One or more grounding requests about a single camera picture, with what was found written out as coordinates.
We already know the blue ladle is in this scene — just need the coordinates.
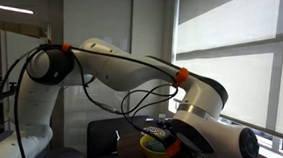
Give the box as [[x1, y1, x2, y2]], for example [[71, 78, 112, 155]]
[[147, 139, 169, 154]]

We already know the yellow bowl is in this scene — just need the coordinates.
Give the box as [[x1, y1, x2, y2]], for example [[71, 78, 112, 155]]
[[138, 133, 176, 158]]

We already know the white patterned plate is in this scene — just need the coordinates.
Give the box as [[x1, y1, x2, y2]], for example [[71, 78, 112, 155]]
[[141, 124, 168, 139]]

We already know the teal plastic cup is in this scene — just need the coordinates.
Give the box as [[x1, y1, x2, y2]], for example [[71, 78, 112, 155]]
[[158, 112, 167, 122]]

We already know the black upholstered chair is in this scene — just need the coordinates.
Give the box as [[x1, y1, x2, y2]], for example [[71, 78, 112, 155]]
[[85, 110, 154, 158]]

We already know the wide white roller blind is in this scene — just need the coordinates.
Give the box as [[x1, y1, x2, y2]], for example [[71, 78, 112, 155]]
[[170, 0, 282, 130]]

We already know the blue-grey chair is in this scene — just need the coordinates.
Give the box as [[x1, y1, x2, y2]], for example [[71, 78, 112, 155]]
[[33, 144, 89, 158]]

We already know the ceiling light strip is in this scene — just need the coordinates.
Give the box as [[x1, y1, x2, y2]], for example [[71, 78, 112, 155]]
[[0, 3, 35, 15]]

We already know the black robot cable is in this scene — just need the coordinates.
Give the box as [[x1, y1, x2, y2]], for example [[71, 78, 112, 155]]
[[0, 39, 183, 158]]

